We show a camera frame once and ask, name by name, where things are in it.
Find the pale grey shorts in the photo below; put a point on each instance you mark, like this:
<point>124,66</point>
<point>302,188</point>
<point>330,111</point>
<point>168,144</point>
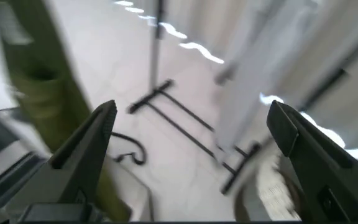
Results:
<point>259,77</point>

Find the white curtain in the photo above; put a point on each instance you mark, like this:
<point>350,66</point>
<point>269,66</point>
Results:
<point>204,21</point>

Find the green garment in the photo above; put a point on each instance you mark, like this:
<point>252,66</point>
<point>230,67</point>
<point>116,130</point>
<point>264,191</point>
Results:
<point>42,93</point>

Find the black clothes rack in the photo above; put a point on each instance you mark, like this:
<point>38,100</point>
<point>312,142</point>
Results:
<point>179,129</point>

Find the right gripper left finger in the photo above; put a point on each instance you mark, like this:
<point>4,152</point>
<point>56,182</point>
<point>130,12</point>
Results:
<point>70,174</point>

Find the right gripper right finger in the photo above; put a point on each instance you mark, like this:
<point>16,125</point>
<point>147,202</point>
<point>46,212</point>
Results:
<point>331,174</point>

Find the white laundry basket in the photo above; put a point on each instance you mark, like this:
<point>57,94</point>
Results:
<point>269,193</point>

